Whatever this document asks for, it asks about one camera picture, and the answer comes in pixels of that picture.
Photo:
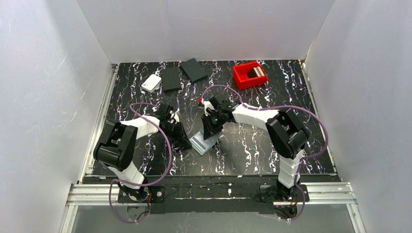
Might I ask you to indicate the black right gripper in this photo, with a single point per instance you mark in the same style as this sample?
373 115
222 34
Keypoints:
212 127

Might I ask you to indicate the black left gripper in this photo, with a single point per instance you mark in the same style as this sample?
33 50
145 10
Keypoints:
178 135

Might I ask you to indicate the mint green card holder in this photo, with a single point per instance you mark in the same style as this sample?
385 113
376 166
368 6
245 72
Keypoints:
202 145

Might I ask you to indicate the red plastic bin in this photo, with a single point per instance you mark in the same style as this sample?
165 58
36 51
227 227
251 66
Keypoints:
241 79

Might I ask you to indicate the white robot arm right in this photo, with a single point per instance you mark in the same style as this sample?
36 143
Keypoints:
287 133

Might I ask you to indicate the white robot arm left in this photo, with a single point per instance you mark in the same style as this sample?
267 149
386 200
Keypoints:
116 145

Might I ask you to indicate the dark striped credit card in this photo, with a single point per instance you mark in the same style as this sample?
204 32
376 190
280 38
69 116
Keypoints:
255 72

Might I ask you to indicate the black flat box angled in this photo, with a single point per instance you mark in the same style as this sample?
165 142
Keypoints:
193 70

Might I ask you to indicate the black flat box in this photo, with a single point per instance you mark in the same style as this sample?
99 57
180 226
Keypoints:
171 80

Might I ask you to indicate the white small box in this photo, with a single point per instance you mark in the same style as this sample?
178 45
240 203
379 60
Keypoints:
152 83

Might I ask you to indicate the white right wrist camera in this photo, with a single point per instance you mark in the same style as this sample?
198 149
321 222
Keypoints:
206 106

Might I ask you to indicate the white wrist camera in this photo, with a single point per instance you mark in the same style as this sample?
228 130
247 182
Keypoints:
206 106
174 117

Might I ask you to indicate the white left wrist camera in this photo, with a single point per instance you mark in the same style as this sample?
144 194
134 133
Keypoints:
174 117

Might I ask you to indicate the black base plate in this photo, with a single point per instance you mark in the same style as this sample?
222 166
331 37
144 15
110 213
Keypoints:
207 194

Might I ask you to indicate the aluminium rail frame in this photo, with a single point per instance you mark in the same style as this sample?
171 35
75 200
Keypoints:
332 208

